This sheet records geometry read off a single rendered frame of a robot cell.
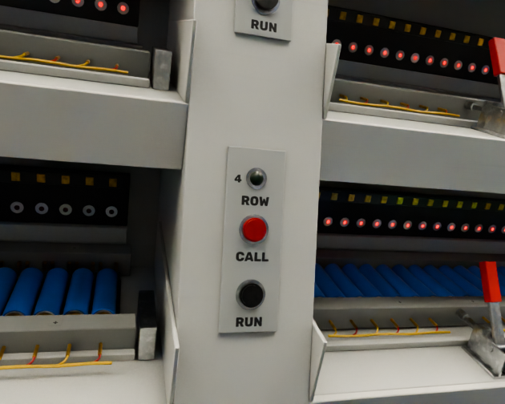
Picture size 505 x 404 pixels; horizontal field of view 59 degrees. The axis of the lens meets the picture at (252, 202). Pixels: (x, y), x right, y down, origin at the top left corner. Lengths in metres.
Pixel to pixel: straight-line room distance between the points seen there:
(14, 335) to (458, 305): 0.38
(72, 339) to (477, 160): 0.34
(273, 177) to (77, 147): 0.13
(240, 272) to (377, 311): 0.17
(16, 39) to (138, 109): 0.12
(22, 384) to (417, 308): 0.32
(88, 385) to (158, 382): 0.04
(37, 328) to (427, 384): 0.29
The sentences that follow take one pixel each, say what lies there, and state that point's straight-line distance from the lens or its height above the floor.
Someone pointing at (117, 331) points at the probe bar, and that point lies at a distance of 0.34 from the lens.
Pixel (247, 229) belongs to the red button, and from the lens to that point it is 0.29.
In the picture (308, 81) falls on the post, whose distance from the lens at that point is 0.32.
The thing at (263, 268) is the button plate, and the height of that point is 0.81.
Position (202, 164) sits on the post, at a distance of 0.29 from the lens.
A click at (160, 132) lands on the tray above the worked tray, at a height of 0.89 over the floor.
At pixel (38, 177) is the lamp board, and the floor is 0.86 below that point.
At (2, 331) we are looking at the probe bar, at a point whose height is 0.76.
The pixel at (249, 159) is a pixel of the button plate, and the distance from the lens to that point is 0.30.
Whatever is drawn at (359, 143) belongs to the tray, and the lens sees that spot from 0.34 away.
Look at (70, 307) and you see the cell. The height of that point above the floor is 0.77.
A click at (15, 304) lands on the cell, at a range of 0.38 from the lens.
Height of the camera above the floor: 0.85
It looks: 1 degrees up
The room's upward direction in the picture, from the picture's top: 3 degrees clockwise
